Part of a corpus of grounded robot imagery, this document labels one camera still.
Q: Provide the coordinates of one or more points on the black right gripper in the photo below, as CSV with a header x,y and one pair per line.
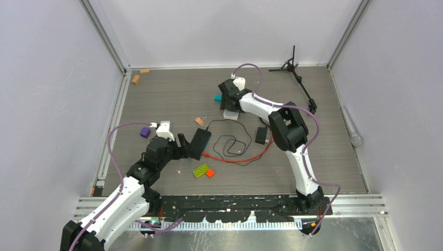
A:
x,y
223,104

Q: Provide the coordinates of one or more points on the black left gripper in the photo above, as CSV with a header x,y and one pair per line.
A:
x,y
183,151

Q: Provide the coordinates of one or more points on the black network switch box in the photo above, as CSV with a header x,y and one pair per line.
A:
x,y
199,143

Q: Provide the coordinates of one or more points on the white box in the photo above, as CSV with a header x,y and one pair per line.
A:
x,y
231,115

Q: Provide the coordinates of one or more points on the black power adapter with cord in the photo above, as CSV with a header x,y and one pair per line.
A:
x,y
229,148

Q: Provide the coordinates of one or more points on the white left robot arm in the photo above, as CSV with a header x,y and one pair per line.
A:
x,y
132,199

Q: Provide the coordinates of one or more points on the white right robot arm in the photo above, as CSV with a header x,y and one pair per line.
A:
x,y
289,131

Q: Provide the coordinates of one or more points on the teal block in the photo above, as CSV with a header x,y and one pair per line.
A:
x,y
217,98

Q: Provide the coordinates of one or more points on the tan wooden block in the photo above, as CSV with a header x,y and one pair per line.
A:
x,y
199,121

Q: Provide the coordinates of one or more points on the green lego brick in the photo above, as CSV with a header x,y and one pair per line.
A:
x,y
200,171

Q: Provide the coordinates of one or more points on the orange-red cube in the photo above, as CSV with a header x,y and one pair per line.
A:
x,y
210,173

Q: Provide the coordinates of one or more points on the purple block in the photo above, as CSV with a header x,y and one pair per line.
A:
x,y
145,132

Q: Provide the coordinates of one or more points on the black tripod stand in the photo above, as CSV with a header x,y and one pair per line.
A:
x,y
290,66

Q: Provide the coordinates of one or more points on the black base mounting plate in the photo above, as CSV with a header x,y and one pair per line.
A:
x,y
236,208

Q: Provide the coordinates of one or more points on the orange block near corner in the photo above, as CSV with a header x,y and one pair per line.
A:
x,y
136,79

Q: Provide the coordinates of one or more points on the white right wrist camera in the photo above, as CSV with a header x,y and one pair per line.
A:
x,y
239,82

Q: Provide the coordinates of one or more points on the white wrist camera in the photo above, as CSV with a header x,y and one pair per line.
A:
x,y
163,130
239,82

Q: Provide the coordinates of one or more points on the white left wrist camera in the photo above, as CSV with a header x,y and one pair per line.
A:
x,y
163,130

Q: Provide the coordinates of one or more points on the grey cylinder by wall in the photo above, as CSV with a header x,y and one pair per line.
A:
x,y
354,136

